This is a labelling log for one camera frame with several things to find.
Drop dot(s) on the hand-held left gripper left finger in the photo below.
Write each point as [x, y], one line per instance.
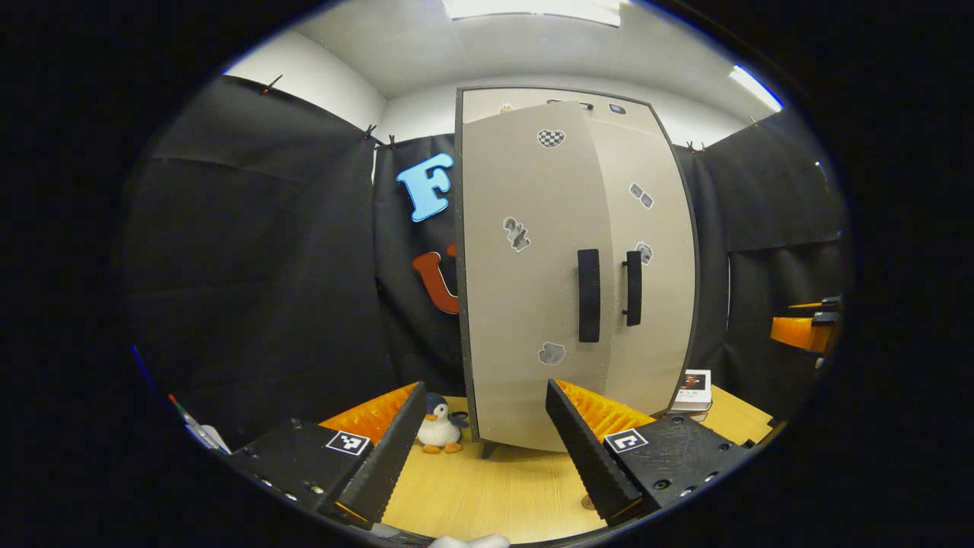
[396, 449]

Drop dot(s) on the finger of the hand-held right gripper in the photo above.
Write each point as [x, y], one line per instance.
[795, 333]
[829, 304]

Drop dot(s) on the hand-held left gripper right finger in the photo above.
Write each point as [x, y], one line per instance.
[586, 449]

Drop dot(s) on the round wooden coaster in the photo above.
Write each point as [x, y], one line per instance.
[587, 502]

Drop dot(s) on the white cabinet door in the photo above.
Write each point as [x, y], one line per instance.
[525, 304]
[662, 327]

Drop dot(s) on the white and grey cabinet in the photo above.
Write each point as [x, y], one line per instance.
[488, 449]

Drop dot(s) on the white cabinet drawer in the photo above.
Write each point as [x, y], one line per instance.
[487, 103]

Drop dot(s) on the penguin plush toy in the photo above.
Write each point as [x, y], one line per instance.
[439, 432]

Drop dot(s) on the small white box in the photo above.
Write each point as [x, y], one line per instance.
[692, 396]

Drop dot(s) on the white plastic object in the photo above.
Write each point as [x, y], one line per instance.
[209, 440]

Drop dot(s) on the ceiling light panel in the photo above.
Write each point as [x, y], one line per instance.
[755, 87]
[533, 7]

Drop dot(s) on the black backdrop cloth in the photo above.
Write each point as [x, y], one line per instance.
[251, 266]

